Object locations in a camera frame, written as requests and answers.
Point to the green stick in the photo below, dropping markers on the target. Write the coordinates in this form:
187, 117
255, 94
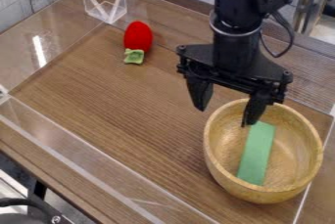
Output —
256, 153

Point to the clear acrylic tray wall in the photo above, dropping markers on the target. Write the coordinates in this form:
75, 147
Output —
99, 184

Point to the red plush strawberry toy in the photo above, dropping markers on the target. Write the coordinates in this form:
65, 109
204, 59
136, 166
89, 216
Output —
137, 41

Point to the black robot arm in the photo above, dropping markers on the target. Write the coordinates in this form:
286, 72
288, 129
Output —
236, 61

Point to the clear acrylic corner bracket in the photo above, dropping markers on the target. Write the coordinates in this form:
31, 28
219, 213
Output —
106, 11

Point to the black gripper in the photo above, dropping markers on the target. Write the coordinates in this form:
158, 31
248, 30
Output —
260, 75

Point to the black table leg frame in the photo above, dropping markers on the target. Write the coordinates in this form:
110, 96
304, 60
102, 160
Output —
20, 209

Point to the brown wooden bowl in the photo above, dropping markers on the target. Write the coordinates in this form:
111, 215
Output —
296, 154

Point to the background table leg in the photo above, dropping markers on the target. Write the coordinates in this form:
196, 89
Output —
307, 15

